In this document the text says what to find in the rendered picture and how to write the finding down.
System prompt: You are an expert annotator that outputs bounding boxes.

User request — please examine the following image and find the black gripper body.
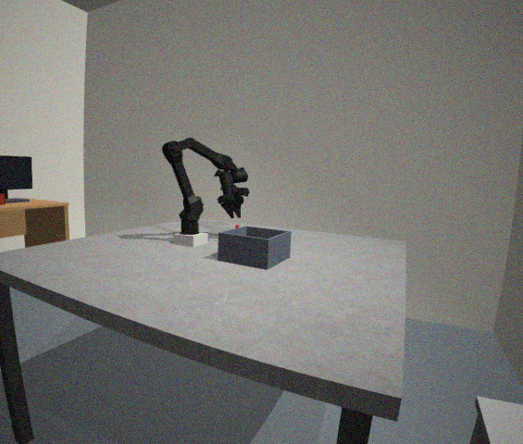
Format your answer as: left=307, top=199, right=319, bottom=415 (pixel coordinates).
left=218, top=182, right=244, bottom=204

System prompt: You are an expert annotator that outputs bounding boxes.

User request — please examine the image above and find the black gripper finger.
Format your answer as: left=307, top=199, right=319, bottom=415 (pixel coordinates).
left=233, top=202, right=243, bottom=218
left=220, top=201, right=234, bottom=218

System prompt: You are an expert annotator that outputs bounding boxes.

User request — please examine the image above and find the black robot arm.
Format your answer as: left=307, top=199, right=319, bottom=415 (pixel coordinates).
left=162, top=138, right=249, bottom=235

